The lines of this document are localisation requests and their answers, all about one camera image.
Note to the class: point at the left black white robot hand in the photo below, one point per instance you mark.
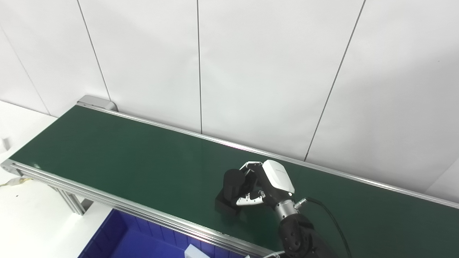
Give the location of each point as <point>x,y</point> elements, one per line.
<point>276,255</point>

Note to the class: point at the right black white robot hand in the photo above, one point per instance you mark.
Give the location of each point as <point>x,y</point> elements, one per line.
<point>278,179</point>

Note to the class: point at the black block with cylinder part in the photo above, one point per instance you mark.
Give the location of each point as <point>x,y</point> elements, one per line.
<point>231,186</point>

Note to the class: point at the blue plastic bin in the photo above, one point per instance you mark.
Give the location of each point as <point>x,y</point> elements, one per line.
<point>143,243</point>

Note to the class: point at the green conveyor belt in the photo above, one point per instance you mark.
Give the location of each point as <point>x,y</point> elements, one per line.
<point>143,168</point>
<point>125,208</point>

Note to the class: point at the aluminium conveyor leg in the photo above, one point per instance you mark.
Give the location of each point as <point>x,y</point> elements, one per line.
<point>71,200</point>

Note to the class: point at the white square plate with hole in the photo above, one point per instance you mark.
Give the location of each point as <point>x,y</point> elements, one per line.
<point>195,252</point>

